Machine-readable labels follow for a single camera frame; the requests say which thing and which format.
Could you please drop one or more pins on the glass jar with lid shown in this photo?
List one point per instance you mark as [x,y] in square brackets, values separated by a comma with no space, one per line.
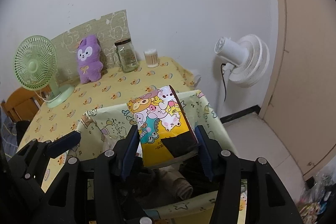
[126,54]

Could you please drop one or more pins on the grey drawstring pouch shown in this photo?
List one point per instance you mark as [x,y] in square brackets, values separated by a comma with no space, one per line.
[175,183]

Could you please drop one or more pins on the white standing fan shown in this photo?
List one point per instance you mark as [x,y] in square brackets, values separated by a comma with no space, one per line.
[242,62]

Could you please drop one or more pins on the yellow cartoon tissue pack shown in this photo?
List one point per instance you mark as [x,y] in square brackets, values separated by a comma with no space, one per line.
[165,134]

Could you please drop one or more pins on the blue plaid bedding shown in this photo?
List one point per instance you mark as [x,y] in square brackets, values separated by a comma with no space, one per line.
[9,136]

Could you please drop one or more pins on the clutter pile on floor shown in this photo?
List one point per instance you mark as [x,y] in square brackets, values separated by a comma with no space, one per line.
[317,201]

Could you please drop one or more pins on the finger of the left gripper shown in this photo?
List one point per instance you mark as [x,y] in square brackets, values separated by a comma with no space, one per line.
[63,144]

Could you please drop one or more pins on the cotton swab container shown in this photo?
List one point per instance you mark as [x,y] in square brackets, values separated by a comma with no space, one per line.
[151,58]

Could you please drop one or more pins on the purple plush bunny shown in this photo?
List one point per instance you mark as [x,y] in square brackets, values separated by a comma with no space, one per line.
[89,65]

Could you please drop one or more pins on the black cloth on chair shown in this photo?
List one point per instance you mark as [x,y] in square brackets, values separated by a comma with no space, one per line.
[21,128]

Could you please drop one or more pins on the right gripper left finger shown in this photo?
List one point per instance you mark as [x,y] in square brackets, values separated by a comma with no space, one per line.
[95,190]

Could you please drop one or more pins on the patterned cardboard panel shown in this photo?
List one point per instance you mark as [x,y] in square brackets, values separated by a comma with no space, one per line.
[108,29]

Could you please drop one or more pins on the wooden chair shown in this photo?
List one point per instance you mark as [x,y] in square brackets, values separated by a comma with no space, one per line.
[22,105]

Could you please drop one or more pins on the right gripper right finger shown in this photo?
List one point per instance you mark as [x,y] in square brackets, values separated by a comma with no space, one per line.
[268,200]

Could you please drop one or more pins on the green desk fan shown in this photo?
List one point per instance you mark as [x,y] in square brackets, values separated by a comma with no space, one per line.
[35,66]

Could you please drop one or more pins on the yellow cake-print tablecloth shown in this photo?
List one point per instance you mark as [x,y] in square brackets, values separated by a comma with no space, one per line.
[114,88]

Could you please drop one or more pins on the yellow patterned storage box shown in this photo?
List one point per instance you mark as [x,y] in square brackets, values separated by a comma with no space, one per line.
[114,122]

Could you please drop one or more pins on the beige door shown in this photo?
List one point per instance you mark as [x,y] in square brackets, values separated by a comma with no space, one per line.
[299,105]

